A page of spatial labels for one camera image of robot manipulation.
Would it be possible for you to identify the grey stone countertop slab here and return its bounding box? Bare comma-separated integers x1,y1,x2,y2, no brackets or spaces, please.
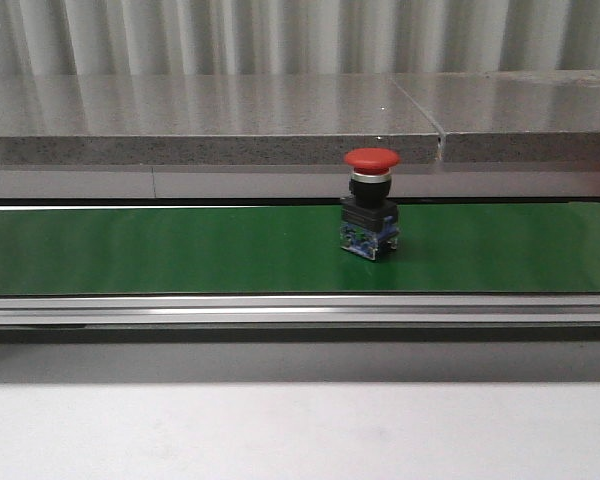
0,75,438,166

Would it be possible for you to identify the green conveyor belt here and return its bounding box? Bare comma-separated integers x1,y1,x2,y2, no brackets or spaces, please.
0,202,600,296

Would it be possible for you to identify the red mushroom push button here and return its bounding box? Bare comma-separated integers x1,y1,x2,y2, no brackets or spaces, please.
340,147,400,261

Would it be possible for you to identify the aluminium conveyor side rail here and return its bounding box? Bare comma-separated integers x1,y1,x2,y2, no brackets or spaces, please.
0,294,600,328

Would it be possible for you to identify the white pleated curtain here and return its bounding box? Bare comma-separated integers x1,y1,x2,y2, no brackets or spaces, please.
0,1,600,75

